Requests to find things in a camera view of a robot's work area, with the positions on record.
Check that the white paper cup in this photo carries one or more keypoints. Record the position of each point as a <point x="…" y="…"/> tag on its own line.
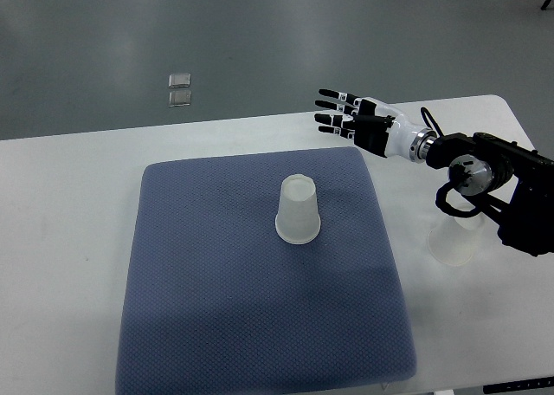
<point x="454" y="240"/>
<point x="297" y="220"/>

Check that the upper metal floor plate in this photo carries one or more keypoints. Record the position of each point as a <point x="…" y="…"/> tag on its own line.
<point x="179" y="80"/>

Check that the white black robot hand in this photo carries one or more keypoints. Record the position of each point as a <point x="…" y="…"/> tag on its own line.
<point x="373" y="126"/>

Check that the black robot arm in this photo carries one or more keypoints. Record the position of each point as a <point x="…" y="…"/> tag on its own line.
<point x="500" y="179"/>

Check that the white paper cup on mat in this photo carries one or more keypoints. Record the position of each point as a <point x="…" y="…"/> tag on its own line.
<point x="297" y="220"/>

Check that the blue fabric mat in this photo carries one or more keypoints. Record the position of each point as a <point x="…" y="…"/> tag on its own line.
<point x="217" y="303"/>

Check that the black table control panel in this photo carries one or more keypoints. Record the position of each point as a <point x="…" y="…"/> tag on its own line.
<point x="517" y="386"/>

